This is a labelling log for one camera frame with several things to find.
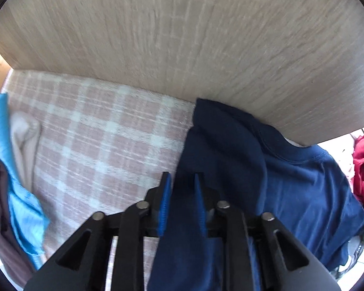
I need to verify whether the navy blue garment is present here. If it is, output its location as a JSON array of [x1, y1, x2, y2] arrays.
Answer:
[[147, 99, 364, 290]]

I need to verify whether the light blue garment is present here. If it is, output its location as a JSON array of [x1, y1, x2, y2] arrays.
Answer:
[[0, 93, 49, 269]]

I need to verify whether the black grey garment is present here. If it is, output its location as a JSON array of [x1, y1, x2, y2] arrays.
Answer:
[[330, 229, 364, 281]]

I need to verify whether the dark brown garment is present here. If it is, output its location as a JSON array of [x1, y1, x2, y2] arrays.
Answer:
[[0, 161, 36, 287]]

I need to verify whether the pink plaid blanket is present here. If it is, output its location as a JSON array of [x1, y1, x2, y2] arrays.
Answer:
[[4, 70, 195, 256]]

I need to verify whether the beige garment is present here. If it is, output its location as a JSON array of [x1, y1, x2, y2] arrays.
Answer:
[[9, 111, 41, 193]]

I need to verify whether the large wood grain board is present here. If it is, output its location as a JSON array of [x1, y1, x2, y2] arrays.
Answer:
[[0, 0, 364, 145]]

